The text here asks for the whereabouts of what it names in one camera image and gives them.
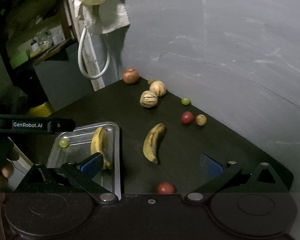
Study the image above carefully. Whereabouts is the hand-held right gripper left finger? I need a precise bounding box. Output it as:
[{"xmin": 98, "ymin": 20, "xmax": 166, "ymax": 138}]
[{"xmin": 15, "ymin": 152, "xmax": 119, "ymax": 205}]

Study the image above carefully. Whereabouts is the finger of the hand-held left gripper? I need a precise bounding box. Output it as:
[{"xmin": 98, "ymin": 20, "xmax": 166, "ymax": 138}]
[{"xmin": 47, "ymin": 118, "xmax": 76, "ymax": 133}]

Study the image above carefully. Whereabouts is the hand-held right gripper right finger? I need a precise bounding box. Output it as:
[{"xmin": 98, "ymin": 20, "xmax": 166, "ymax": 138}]
[{"xmin": 184, "ymin": 153, "xmax": 290, "ymax": 205}]

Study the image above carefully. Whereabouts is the clear plastic tray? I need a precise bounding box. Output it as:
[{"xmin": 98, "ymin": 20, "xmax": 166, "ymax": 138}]
[{"xmin": 46, "ymin": 122, "xmax": 122, "ymax": 202}]

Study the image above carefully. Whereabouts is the ripe yellow banana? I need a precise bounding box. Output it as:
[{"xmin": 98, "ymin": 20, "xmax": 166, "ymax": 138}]
[
  {"xmin": 90, "ymin": 127, "xmax": 113, "ymax": 170},
  {"xmin": 143, "ymin": 123, "xmax": 166, "ymax": 165}
]

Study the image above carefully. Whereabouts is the dark striped melon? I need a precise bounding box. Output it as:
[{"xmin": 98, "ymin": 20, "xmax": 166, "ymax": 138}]
[{"xmin": 140, "ymin": 90, "xmax": 158, "ymax": 109}]

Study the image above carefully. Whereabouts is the pale striped melon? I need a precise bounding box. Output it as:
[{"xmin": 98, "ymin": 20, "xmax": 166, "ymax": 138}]
[{"xmin": 149, "ymin": 80, "xmax": 167, "ymax": 97}]

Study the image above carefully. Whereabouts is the person's left hand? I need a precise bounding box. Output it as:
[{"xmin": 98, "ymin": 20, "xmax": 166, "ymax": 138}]
[{"xmin": 0, "ymin": 148, "xmax": 20, "ymax": 203}]

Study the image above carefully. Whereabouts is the yellow object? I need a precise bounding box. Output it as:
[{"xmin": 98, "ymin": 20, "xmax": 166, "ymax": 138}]
[{"xmin": 27, "ymin": 102, "xmax": 55, "ymax": 117}]

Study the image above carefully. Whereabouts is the white plastic object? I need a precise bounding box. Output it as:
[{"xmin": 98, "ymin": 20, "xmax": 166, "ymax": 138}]
[{"xmin": 5, "ymin": 137, "xmax": 34, "ymax": 190}]

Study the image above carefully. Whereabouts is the small red round fruit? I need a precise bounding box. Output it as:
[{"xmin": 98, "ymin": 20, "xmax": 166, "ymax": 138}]
[
  {"xmin": 156, "ymin": 182, "xmax": 176, "ymax": 195},
  {"xmin": 181, "ymin": 111, "xmax": 194, "ymax": 125}
]

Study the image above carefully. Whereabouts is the green box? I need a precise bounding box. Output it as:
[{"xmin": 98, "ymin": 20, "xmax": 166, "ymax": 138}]
[{"xmin": 11, "ymin": 50, "xmax": 31, "ymax": 68}]

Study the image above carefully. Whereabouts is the red apple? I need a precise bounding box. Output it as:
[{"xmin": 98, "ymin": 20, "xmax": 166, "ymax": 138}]
[{"xmin": 122, "ymin": 68, "xmax": 140, "ymax": 84}]

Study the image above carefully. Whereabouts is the clear glass jar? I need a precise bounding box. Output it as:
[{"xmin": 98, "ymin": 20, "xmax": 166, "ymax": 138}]
[{"xmin": 39, "ymin": 32, "xmax": 52, "ymax": 49}]

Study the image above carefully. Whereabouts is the wooden shelf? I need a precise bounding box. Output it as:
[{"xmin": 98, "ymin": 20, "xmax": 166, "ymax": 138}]
[{"xmin": 0, "ymin": 0, "xmax": 77, "ymax": 68}]

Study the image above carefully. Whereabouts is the white hanging cloth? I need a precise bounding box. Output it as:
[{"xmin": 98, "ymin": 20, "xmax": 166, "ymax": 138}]
[{"xmin": 74, "ymin": 0, "xmax": 130, "ymax": 35}]

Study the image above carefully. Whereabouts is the white cable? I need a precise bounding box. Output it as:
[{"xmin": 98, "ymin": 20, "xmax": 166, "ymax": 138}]
[{"xmin": 78, "ymin": 27, "xmax": 111, "ymax": 80}]

